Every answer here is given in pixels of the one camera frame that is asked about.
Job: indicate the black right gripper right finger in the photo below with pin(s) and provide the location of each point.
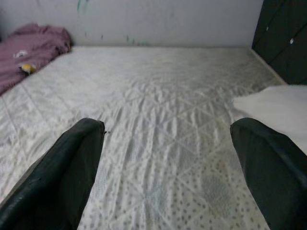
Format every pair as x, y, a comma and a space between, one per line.
275, 177

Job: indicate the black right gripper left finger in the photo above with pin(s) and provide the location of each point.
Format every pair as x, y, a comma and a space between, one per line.
52, 177

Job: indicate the white pillow with green tree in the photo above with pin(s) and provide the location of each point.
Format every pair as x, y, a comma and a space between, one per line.
280, 107

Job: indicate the mauve printed blanket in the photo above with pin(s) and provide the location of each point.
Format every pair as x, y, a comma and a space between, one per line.
31, 48

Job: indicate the white quilted mattress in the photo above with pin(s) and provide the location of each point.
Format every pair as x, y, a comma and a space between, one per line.
156, 95

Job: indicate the dark tufted headboard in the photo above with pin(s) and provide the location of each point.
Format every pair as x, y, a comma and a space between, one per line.
283, 36

